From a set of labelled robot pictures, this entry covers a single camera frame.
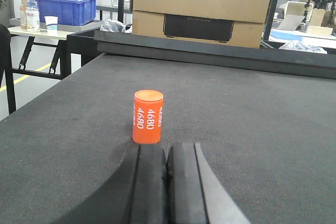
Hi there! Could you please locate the grey folding side table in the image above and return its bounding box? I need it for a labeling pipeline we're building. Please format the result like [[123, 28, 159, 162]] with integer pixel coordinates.
[[7, 19, 104, 80]]

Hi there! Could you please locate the black metal rail frame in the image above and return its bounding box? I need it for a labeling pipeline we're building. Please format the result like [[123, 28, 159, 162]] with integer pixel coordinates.
[[67, 29, 335, 79]]

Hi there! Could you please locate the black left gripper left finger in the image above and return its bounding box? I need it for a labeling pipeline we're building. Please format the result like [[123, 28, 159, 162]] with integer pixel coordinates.
[[55, 144, 166, 223]]

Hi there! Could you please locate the orange cylinder marked 4680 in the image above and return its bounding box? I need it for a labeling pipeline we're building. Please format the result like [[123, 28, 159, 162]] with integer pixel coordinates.
[[132, 90, 164, 144]]

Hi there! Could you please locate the crumpled plastic bag right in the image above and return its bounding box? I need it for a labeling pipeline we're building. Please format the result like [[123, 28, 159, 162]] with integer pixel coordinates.
[[279, 40, 327, 54]]

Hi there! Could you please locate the crumpled plastic bag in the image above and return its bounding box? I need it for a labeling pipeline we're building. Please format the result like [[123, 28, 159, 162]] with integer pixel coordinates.
[[279, 40, 327, 54], [100, 18, 125, 33]]

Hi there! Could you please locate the large cardboard box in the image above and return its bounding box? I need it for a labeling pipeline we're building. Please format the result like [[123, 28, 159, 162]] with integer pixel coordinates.
[[132, 0, 271, 48]]

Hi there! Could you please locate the clear plastic bottle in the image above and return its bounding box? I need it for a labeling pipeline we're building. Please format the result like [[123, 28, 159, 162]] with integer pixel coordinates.
[[26, 0, 40, 32]]

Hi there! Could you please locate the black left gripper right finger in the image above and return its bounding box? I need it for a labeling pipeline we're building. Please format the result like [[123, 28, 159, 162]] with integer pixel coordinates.
[[167, 143, 250, 223]]

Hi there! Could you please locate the white paper cup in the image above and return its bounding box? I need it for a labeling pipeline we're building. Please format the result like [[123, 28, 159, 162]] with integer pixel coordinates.
[[44, 16, 58, 34]]

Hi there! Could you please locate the crumpled plastic bag left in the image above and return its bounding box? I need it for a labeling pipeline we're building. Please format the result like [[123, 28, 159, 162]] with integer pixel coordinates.
[[100, 18, 125, 33]]

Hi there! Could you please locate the blue plastic crate on table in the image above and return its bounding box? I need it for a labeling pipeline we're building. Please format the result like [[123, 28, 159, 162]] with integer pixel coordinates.
[[36, 0, 96, 26]]

